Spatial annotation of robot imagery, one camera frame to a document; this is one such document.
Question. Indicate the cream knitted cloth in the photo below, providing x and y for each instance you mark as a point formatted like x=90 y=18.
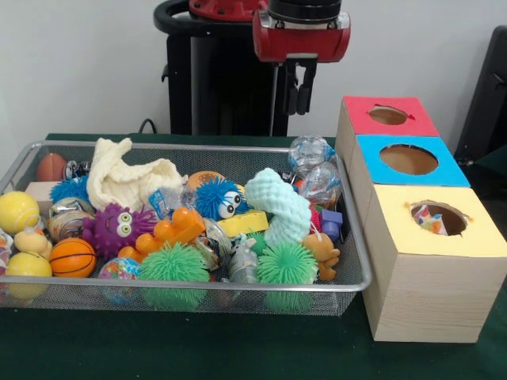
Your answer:
x=127 y=178

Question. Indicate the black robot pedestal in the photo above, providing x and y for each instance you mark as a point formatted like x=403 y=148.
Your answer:
x=214 y=79

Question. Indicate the blue spiky ball with eyes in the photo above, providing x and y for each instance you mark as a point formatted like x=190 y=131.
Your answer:
x=214 y=198

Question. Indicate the yellow ball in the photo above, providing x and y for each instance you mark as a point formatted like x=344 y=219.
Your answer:
x=17 y=212
x=28 y=265

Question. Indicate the dark green table cloth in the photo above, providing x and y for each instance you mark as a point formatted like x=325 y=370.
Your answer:
x=238 y=348

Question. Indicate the green spiky ball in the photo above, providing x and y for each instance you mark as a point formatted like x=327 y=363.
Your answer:
x=287 y=265
x=174 y=265

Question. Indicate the purple furry monster toy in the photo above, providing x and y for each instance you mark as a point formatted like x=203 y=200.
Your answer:
x=115 y=229

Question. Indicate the orange toy basketball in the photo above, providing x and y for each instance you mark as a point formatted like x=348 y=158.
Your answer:
x=73 y=257

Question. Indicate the black monitor panel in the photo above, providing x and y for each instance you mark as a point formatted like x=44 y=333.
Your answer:
x=487 y=103

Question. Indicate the orange plastic toy block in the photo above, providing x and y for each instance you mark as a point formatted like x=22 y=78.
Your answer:
x=170 y=229

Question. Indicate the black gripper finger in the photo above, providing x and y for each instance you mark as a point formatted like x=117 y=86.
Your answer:
x=307 y=87
x=291 y=89

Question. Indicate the wooden box with three holes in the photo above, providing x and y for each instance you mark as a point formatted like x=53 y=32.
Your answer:
x=428 y=293

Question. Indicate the mint green foam cloth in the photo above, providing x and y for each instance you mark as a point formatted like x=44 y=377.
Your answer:
x=281 y=210

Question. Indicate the white cloth with big dots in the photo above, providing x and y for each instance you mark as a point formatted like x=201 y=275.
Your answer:
x=432 y=220

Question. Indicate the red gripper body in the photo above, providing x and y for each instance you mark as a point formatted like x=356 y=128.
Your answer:
x=301 y=39

